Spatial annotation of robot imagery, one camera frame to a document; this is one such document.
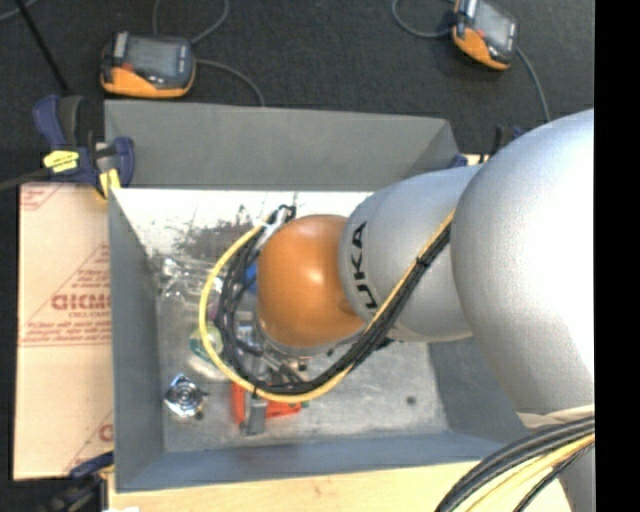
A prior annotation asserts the green and yellow round thing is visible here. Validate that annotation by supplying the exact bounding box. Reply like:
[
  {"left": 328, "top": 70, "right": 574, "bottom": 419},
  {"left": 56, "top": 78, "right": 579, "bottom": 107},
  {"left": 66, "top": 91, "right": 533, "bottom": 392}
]
[{"left": 188, "top": 324, "right": 224, "bottom": 362}]

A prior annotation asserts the orange and grey tool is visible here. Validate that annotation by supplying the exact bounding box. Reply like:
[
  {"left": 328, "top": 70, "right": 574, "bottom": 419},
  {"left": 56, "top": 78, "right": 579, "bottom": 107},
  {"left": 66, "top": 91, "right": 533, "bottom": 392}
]
[{"left": 229, "top": 382, "right": 303, "bottom": 437}]

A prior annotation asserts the clear round glass thing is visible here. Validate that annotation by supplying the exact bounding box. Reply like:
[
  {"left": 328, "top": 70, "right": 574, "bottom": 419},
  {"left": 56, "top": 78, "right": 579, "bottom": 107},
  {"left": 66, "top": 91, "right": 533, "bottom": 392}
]
[{"left": 163, "top": 374, "right": 209, "bottom": 420}]

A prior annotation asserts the clear plastic bottle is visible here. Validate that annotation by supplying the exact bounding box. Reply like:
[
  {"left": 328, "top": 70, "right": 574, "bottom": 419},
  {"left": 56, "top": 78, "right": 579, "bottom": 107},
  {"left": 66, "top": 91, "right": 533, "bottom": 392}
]
[{"left": 156, "top": 254, "right": 225, "bottom": 307}]

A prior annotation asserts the grey metal bin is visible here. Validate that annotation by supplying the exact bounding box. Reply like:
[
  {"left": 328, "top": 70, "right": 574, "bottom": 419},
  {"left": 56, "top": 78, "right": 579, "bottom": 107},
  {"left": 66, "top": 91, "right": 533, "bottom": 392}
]
[{"left": 103, "top": 99, "right": 532, "bottom": 494}]

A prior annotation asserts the brown cardboard board red print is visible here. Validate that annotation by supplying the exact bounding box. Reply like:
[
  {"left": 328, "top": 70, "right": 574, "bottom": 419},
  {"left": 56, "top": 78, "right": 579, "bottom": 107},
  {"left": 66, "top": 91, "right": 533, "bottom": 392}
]
[{"left": 11, "top": 181, "right": 117, "bottom": 482}]

